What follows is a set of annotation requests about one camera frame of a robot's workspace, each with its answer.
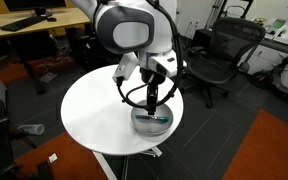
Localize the black electric scooter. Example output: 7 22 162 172
248 48 288 105

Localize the small white floor label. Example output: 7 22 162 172
48 153 59 164

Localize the black computer monitor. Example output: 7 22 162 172
3 0 67 18

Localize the black mesh office chair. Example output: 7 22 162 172
180 17 267 109

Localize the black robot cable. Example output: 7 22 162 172
116 0 186 111

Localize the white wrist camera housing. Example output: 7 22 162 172
112 53 140 85

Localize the clear plastic bottle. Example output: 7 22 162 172
17 123 46 136

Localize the green box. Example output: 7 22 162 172
271 18 287 30

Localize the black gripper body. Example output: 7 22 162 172
139 66 168 88

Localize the black keyboard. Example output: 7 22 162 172
0 15 48 33

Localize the grey metal bowl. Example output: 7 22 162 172
130 99 174 136

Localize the round table metal base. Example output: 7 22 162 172
92 145 164 180

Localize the black box case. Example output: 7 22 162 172
191 27 216 58

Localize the light wooden desk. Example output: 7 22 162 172
0 7 91 95

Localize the black computer tower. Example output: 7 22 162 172
65 25 99 72

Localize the teal dry-erase marker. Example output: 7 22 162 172
134 114 169 123

